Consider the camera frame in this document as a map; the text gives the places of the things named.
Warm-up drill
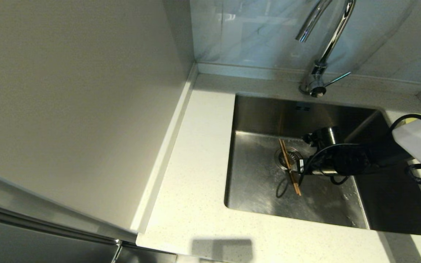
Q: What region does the round metal drain strainer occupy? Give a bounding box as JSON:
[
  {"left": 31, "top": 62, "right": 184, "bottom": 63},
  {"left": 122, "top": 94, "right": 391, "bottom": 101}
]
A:
[{"left": 274, "top": 147, "right": 304, "bottom": 172}]

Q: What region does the chrome cabinet handle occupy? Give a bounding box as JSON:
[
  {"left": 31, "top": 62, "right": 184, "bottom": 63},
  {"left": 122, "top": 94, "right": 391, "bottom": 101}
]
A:
[{"left": 110, "top": 238, "right": 124, "bottom": 263}]

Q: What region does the tall beige cabinet panel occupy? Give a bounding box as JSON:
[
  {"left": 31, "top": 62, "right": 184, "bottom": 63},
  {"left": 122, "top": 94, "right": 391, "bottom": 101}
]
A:
[{"left": 0, "top": 0, "right": 198, "bottom": 243}]

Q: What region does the brown wooden chopstick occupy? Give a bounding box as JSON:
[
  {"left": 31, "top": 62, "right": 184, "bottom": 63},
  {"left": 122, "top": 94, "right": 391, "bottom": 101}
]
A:
[
  {"left": 280, "top": 138, "right": 302, "bottom": 196},
  {"left": 278, "top": 138, "right": 300, "bottom": 196}
]

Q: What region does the stainless steel sink basin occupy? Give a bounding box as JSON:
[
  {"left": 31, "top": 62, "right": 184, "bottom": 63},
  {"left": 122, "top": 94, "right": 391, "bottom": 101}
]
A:
[{"left": 224, "top": 93, "right": 421, "bottom": 236}]

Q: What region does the long black camera cable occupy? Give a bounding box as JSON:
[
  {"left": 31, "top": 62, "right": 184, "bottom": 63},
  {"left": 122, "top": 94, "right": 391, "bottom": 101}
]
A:
[{"left": 301, "top": 114, "right": 421, "bottom": 185}]

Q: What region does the chrome gooseneck kitchen faucet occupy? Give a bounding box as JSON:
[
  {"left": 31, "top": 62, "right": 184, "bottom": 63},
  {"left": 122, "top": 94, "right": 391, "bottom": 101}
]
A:
[{"left": 295, "top": 0, "right": 356, "bottom": 98}]

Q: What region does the dark grey cabinet front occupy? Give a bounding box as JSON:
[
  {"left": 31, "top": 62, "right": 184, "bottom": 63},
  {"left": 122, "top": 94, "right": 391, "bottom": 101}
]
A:
[{"left": 0, "top": 199, "right": 177, "bottom": 263}]

